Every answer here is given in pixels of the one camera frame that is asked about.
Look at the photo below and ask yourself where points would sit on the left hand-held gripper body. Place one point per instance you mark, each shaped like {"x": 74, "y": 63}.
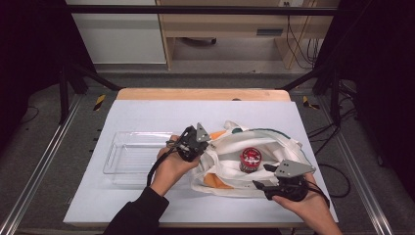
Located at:
{"x": 202, "y": 133}

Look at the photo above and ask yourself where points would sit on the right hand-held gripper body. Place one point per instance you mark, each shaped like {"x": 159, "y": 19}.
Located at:
{"x": 293, "y": 168}

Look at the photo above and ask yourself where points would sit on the red lidded can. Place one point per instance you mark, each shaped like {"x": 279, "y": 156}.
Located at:
{"x": 250, "y": 156}

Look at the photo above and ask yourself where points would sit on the white tote bag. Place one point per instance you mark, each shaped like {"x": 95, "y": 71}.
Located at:
{"x": 228, "y": 156}

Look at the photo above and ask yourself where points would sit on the clear plastic tray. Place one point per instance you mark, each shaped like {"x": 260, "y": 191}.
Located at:
{"x": 130, "y": 156}

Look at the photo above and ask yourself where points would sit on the person's right hand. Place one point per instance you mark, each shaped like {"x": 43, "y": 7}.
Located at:
{"x": 310, "y": 209}

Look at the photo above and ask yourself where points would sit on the person's left hand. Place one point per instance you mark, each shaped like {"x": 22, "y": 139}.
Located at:
{"x": 171, "y": 169}

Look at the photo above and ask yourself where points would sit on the wooden table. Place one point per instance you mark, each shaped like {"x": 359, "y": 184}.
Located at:
{"x": 195, "y": 94}

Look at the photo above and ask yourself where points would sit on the yellow clamp right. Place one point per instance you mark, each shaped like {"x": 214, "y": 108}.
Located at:
{"x": 306, "y": 101}

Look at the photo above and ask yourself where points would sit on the yellow clamp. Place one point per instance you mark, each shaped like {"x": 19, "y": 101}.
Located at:
{"x": 306, "y": 101}
{"x": 99, "y": 102}

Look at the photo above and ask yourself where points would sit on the black metal stand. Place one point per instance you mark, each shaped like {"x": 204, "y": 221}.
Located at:
{"x": 63, "y": 94}
{"x": 334, "y": 98}

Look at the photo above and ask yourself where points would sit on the yellow clamp left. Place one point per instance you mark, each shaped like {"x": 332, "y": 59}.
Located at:
{"x": 99, "y": 102}

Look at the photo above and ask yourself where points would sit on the wooden desk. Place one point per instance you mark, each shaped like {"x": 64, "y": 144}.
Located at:
{"x": 221, "y": 23}

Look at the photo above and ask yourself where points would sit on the black horizontal bar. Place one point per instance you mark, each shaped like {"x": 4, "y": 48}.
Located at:
{"x": 195, "y": 9}

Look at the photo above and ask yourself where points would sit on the white cabinet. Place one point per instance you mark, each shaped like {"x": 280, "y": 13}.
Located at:
{"x": 120, "y": 39}

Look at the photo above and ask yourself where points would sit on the black curtain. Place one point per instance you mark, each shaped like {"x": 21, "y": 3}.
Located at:
{"x": 385, "y": 65}
{"x": 26, "y": 49}

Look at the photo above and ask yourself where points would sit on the aluminium floor rail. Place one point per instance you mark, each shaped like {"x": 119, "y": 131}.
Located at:
{"x": 39, "y": 169}
{"x": 359, "y": 176}

